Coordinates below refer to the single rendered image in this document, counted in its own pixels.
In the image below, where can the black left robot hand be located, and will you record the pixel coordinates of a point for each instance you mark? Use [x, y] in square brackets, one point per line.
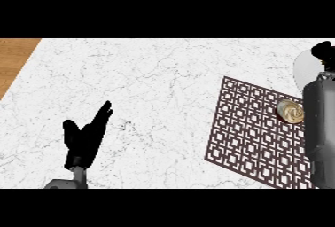
[85, 142]

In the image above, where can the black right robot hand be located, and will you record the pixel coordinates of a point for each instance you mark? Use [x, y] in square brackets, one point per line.
[325, 53]

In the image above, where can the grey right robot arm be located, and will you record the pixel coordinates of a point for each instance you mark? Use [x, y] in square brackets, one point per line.
[321, 130]

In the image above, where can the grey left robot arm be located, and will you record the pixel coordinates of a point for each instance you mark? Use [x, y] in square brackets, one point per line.
[75, 180]

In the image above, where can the white plate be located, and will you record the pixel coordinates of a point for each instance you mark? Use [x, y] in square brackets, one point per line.
[308, 71]

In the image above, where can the brown patterned placemat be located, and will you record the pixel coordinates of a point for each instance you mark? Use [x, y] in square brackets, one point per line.
[253, 133]

